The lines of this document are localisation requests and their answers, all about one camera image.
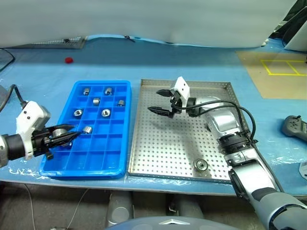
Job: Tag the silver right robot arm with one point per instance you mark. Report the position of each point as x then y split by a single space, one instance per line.
223 119

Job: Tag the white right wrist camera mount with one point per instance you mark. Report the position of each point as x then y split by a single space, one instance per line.
182 87

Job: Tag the small black clip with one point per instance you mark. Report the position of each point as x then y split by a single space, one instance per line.
129 38

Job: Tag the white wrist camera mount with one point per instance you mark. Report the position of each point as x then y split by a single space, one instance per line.
182 87
26 119

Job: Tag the grey remote controller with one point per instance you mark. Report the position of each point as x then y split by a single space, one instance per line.
293 125

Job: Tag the grey rounded cylinder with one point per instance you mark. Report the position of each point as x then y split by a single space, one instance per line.
120 208
189 206

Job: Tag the blue plastic compartment tray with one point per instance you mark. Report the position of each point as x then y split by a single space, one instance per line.
96 158

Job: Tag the brown cardboard mat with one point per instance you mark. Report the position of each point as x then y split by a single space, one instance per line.
271 83

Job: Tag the grey perforated metal tray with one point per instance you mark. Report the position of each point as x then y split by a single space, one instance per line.
48 44

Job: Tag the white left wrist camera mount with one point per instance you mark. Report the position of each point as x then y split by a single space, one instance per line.
26 119

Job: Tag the white board panel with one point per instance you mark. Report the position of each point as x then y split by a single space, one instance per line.
298 36

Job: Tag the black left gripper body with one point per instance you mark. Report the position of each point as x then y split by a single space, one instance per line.
39 142

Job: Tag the small black bracket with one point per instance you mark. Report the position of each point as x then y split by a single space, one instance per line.
172 207

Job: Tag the blue-grey rounded shell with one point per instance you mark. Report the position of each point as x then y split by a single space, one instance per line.
172 224

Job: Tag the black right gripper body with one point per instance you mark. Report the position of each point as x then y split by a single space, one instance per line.
175 103

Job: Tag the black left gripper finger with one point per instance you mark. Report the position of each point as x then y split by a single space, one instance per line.
63 140
61 127

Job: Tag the small black object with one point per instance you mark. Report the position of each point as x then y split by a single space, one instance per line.
67 40

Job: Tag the perforated steel tray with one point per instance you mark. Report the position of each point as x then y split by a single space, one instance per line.
168 143

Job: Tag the black equipment pile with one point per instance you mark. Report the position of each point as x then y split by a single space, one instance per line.
287 24

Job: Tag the small red cap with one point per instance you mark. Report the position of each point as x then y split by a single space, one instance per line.
69 60

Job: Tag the white printed carton box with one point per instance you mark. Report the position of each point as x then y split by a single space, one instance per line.
303 169

